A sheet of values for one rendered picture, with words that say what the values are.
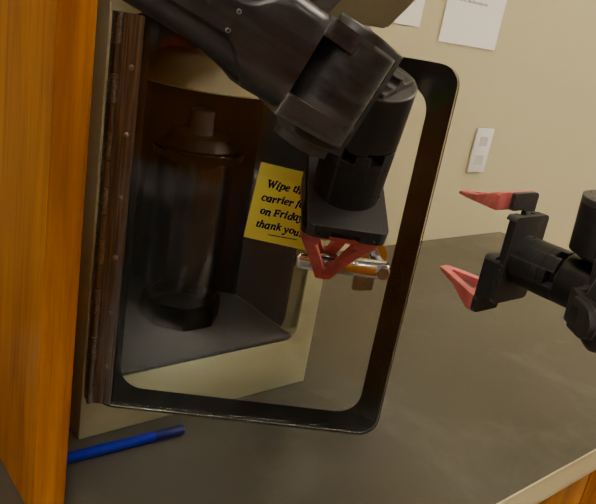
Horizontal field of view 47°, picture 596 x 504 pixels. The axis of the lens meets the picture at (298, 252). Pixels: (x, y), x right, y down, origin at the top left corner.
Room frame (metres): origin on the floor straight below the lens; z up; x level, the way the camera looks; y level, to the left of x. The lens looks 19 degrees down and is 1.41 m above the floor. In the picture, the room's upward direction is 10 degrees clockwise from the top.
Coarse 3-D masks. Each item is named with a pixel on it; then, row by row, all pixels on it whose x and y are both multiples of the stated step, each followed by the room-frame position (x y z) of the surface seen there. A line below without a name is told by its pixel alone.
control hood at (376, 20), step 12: (348, 0) 0.74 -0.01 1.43; (360, 0) 0.75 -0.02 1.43; (372, 0) 0.76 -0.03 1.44; (384, 0) 0.77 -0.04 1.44; (396, 0) 0.77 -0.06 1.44; (408, 0) 0.78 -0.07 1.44; (336, 12) 0.75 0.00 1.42; (348, 12) 0.76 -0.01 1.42; (360, 12) 0.77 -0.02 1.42; (372, 12) 0.77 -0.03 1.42; (384, 12) 0.78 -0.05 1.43; (396, 12) 0.79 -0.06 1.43; (372, 24) 0.80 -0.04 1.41; (384, 24) 0.80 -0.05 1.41
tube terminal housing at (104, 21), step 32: (96, 32) 0.64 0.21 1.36; (96, 64) 0.63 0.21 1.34; (96, 96) 0.63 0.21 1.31; (96, 128) 0.62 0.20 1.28; (96, 160) 0.62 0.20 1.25; (96, 192) 0.62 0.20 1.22; (96, 224) 0.62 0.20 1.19; (96, 416) 0.63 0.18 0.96; (128, 416) 0.66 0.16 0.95; (160, 416) 0.68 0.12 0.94
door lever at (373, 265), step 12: (300, 252) 0.59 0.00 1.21; (324, 252) 0.60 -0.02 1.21; (372, 252) 0.63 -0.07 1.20; (384, 252) 0.64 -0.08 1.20; (300, 264) 0.58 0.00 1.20; (324, 264) 0.59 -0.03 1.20; (348, 264) 0.59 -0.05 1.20; (360, 264) 0.59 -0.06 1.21; (372, 264) 0.59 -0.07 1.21; (384, 264) 0.60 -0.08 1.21; (360, 276) 0.59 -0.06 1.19; (372, 276) 0.59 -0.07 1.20; (384, 276) 0.59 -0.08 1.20
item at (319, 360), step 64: (192, 64) 0.62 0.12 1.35; (192, 128) 0.62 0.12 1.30; (256, 128) 0.63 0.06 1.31; (448, 128) 0.65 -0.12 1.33; (192, 192) 0.62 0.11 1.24; (384, 192) 0.64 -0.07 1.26; (128, 256) 0.61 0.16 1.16; (192, 256) 0.62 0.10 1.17; (256, 256) 0.63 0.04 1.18; (128, 320) 0.62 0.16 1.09; (192, 320) 0.62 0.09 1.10; (256, 320) 0.63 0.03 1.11; (320, 320) 0.64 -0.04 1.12; (384, 320) 0.65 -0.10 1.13; (128, 384) 0.62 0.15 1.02; (192, 384) 0.62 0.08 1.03; (256, 384) 0.63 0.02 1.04; (320, 384) 0.64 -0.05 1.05; (384, 384) 0.65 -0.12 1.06
